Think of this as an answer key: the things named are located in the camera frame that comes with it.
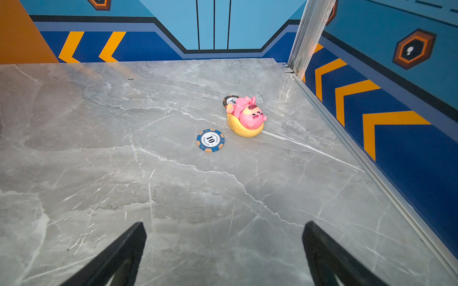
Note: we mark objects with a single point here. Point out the blue poker chip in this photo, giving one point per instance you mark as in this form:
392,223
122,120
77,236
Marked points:
210,140

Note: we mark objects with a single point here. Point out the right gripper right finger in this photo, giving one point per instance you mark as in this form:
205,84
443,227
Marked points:
330,264

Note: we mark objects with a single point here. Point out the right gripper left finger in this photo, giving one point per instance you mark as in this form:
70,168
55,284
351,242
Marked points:
117,264

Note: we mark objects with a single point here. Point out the pink toy keychain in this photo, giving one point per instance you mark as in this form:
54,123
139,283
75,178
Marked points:
245,118

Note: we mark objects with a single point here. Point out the black poker chip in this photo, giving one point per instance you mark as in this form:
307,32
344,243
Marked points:
230,99

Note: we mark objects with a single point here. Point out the right aluminium corner post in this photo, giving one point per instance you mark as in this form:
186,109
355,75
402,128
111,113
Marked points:
314,18

